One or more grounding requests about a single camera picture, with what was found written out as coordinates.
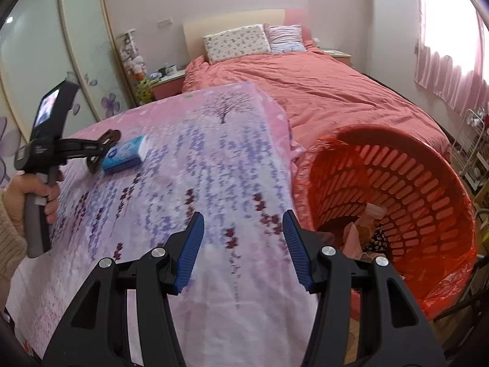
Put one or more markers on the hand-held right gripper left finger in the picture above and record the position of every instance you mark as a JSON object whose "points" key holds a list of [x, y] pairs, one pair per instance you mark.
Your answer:
{"points": [[189, 252]]}

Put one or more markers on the pink nightstand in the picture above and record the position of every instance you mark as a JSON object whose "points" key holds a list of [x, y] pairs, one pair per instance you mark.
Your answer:
{"points": [[168, 86]]}

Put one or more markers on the floral sliding door wardrobe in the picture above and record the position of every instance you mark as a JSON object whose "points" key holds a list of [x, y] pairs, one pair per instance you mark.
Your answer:
{"points": [[38, 46]]}

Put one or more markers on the person's left hand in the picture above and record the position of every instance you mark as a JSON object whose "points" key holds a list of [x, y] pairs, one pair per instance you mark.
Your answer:
{"points": [[15, 195]]}

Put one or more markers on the blue white tissue pack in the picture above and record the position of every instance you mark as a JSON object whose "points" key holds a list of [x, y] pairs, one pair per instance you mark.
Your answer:
{"points": [[126, 153]]}

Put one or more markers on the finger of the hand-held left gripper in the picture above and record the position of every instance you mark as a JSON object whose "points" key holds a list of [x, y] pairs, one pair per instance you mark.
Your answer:
{"points": [[82, 143], [78, 153]]}

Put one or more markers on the pink white bedside table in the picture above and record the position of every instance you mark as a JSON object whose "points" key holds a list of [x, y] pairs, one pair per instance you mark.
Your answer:
{"points": [[340, 59]]}

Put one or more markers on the cream headboard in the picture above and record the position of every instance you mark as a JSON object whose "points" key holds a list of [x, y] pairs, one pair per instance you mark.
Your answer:
{"points": [[229, 23]]}

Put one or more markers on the brown hair clip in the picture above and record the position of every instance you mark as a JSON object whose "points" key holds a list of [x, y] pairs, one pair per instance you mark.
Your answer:
{"points": [[110, 136]]}

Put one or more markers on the salmon duvet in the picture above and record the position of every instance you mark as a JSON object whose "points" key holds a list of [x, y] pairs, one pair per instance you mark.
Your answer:
{"points": [[324, 84]]}

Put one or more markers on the pink striped pillow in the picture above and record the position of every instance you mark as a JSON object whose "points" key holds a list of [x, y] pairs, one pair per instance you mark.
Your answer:
{"points": [[284, 39]]}

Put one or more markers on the pink curtain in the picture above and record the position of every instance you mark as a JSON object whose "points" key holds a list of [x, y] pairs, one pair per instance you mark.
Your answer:
{"points": [[450, 78]]}

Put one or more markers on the green plush toy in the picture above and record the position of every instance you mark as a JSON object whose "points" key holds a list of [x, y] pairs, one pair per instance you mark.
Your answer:
{"points": [[144, 91]]}

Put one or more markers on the white mug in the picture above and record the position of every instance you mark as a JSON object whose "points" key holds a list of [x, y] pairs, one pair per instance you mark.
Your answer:
{"points": [[170, 70]]}

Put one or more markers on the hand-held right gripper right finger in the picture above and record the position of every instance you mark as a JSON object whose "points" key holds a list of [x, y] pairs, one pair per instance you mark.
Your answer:
{"points": [[298, 252]]}

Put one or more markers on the black daisy print scrunchie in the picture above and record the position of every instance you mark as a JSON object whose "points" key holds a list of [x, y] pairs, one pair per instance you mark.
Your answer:
{"points": [[380, 239]]}

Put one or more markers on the pink headboard panel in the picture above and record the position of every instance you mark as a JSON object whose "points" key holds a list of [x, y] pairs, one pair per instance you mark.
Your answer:
{"points": [[296, 17]]}

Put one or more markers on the clear tube of plush toys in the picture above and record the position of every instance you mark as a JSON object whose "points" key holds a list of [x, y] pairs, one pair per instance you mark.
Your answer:
{"points": [[131, 55]]}

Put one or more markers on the white floral pillow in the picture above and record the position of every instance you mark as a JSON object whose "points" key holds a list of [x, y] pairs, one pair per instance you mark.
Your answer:
{"points": [[237, 44]]}

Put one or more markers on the white wall socket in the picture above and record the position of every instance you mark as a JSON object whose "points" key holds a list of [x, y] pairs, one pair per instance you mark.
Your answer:
{"points": [[164, 22]]}

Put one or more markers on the person's left forearm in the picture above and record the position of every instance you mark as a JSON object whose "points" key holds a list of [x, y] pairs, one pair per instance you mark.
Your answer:
{"points": [[9, 244]]}

